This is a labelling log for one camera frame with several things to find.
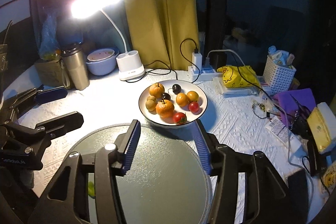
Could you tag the white charger plug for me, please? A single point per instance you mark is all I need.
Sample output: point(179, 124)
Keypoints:
point(197, 61)

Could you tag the red tomato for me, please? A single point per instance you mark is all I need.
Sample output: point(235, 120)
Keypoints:
point(194, 107)
point(179, 118)

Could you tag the barcode label packet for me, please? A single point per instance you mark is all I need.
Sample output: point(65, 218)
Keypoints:
point(284, 135)

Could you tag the lavender stacked bowls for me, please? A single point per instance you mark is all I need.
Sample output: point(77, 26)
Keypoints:
point(102, 61)

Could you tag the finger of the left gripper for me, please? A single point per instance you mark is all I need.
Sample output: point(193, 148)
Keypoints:
point(45, 96)
point(59, 126)

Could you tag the white desk lamp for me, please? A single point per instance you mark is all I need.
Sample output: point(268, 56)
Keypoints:
point(130, 66)

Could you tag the white flat box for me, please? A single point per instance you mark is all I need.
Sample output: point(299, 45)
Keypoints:
point(233, 92)

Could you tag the white ceramic bowl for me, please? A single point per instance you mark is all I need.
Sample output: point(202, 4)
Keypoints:
point(155, 119)

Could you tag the small keychain cluster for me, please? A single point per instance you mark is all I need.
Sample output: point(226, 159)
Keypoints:
point(259, 110)

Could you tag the round grey-green mat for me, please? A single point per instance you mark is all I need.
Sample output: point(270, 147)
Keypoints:
point(166, 182)

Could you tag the brown longan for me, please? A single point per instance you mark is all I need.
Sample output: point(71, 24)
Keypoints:
point(151, 105)
point(151, 98)

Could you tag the yellow tissue pack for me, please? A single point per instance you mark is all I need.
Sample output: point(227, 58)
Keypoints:
point(322, 124)

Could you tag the large orange with leaf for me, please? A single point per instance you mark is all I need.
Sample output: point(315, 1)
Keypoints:
point(164, 108)

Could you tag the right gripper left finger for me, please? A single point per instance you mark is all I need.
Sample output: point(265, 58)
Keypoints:
point(64, 200)

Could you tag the dark plum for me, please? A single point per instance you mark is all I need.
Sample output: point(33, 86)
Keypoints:
point(165, 96)

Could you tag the purple cloth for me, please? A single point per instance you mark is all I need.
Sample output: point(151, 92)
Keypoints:
point(287, 101)

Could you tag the dark cherry with stem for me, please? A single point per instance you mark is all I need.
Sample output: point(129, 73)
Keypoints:
point(175, 89)

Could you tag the white textured tablecloth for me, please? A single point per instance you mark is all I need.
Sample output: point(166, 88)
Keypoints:
point(108, 101)

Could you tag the yellow duck bag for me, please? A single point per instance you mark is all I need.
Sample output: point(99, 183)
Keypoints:
point(238, 77)

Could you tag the small orange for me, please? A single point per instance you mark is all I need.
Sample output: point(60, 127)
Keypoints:
point(182, 99)
point(193, 96)

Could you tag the green leaf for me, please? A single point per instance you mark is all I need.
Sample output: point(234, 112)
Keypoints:
point(91, 189)

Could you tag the blue plastic bag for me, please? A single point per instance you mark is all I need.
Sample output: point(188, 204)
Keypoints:
point(49, 49)

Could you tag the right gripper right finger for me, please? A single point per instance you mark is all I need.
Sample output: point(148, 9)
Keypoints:
point(267, 198)

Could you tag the steel tumbler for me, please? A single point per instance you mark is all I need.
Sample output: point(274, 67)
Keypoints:
point(73, 58)

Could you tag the white power strip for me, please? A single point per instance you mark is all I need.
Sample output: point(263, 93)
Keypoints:
point(206, 74)

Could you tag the white woven basket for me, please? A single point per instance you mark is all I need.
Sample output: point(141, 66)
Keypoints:
point(277, 77)

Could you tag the yellow curtain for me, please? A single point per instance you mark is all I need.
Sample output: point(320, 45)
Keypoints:
point(165, 30)

